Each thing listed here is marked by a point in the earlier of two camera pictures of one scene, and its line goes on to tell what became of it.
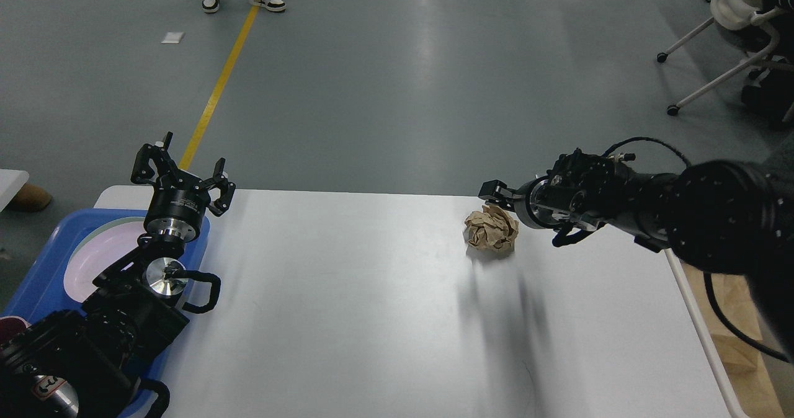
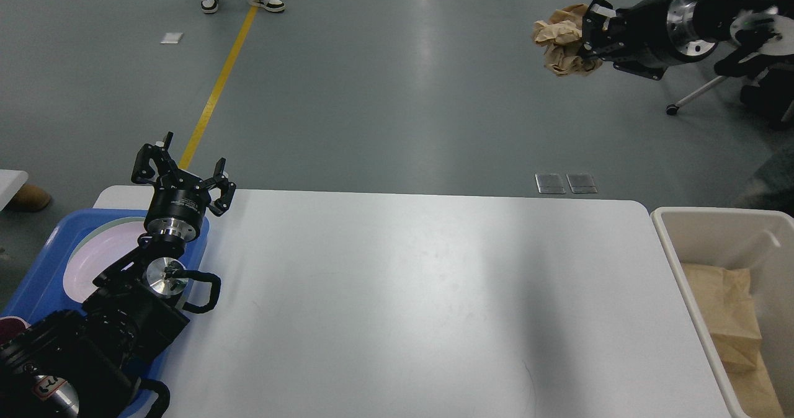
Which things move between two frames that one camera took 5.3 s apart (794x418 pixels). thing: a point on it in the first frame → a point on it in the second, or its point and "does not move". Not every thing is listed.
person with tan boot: (30, 198) does not move
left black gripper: (177, 206) does not move
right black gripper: (530, 201) → (660, 28)
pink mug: (10, 326) does not move
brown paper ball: (490, 229) → (561, 36)
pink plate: (93, 250) does not move
